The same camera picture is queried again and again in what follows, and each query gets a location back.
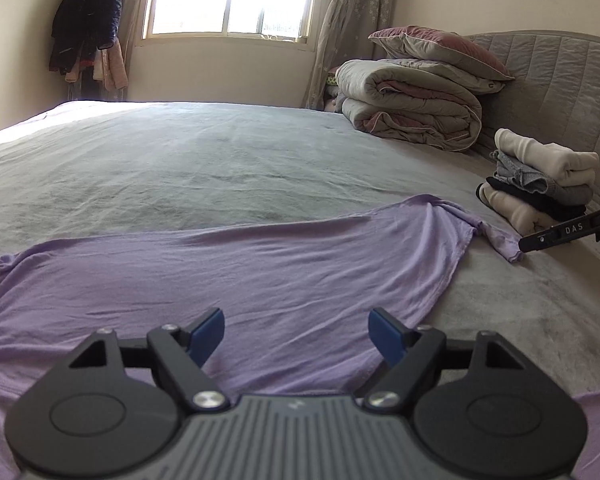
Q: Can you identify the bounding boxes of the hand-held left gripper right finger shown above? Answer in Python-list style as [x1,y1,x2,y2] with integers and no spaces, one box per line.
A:
[364,307,527,412]

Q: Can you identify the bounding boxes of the hanging dark jacket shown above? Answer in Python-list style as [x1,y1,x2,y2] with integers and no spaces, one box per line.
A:
[49,0,124,77]

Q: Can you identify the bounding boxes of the grey quilted headboard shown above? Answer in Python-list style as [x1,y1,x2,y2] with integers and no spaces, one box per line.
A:
[459,30,600,213]

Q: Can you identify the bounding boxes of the purple shirt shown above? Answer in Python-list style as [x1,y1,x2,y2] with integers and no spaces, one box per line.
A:
[0,194,600,480]

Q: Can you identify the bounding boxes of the folded black garment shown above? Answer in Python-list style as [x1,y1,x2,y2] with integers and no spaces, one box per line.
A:
[476,176,588,222]

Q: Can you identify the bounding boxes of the pile of small cloths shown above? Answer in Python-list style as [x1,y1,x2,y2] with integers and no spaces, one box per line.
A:
[324,73,347,112]

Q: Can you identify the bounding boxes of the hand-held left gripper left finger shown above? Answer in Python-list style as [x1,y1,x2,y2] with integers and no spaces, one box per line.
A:
[67,308,232,414]

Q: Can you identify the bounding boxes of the hanging pink clothes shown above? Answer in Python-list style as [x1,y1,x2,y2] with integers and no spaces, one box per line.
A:
[64,40,129,93]

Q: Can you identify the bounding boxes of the grey pink pillow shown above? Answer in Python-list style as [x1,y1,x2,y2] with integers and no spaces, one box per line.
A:
[369,26,516,96]

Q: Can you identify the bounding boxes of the folded grey pink quilt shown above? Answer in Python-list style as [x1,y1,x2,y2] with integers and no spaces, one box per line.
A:
[335,59,484,154]

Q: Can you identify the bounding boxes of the folded white garment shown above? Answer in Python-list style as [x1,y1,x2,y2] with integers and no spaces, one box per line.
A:
[494,128,600,188]

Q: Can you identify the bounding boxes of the folded beige garment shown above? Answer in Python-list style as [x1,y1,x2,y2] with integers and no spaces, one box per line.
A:
[480,185,572,237]

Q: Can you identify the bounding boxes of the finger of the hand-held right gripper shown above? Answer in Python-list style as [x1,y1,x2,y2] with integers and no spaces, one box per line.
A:
[517,207,600,254]

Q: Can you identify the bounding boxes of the folded grey sweater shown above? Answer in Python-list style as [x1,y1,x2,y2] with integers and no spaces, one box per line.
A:
[490,151,594,204]

